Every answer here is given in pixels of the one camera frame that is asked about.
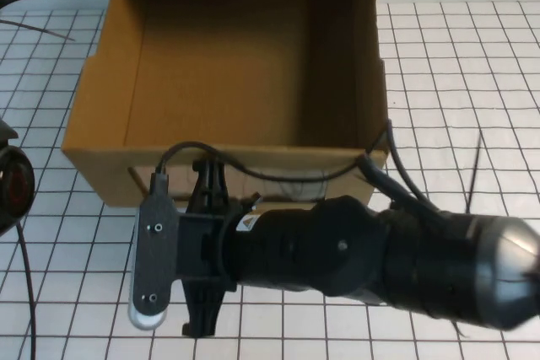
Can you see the brown cardboard drawer with window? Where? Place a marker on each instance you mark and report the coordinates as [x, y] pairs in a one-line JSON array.
[[232, 60]]

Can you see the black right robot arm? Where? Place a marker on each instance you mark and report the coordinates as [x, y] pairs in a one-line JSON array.
[[443, 263]]

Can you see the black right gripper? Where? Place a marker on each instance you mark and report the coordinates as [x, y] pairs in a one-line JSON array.
[[278, 246]]

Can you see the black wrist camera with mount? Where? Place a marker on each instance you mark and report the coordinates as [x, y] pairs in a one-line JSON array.
[[154, 259]]

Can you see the white grid tablecloth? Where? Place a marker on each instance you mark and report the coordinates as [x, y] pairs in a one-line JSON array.
[[295, 326]]

